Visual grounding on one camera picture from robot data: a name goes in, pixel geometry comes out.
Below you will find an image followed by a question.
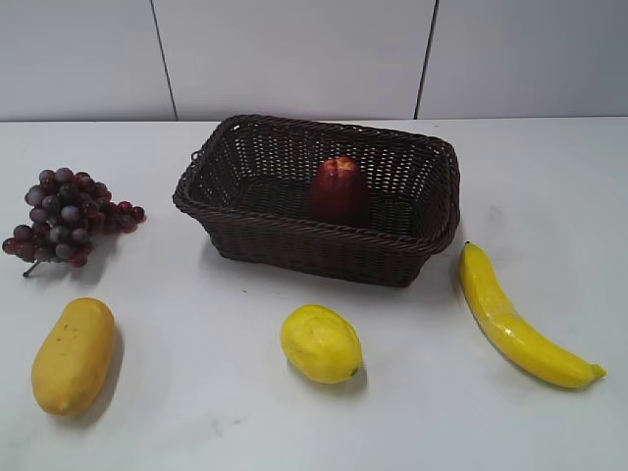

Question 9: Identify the dark red apple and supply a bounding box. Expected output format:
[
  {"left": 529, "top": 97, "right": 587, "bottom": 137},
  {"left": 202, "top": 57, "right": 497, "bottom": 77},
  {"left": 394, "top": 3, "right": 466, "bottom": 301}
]
[{"left": 307, "top": 156, "right": 369, "bottom": 226}]

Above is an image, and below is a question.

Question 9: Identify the black woven basket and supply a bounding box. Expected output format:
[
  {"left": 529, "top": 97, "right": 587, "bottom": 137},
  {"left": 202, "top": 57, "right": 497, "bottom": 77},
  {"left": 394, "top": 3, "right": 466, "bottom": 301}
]
[{"left": 173, "top": 115, "right": 460, "bottom": 288}]

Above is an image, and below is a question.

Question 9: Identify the yellow lemon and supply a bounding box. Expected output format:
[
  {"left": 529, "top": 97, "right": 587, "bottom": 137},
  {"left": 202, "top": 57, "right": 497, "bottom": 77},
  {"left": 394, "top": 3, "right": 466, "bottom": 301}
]
[{"left": 280, "top": 304, "right": 364, "bottom": 385}]

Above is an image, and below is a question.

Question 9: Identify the yellow banana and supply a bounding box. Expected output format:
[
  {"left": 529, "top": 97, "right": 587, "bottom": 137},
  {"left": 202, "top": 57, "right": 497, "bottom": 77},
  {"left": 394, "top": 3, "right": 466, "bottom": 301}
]
[{"left": 458, "top": 242, "right": 606, "bottom": 390}]

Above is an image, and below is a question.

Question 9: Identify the purple grape bunch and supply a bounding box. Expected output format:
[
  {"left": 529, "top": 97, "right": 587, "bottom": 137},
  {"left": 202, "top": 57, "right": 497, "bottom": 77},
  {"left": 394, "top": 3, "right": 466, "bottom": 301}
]
[{"left": 2, "top": 167, "right": 147, "bottom": 279}]

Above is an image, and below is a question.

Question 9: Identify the yellow mango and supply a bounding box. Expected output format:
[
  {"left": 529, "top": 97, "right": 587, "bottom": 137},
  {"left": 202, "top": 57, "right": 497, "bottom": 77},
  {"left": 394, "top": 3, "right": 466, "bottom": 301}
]
[{"left": 31, "top": 297, "right": 117, "bottom": 417}]

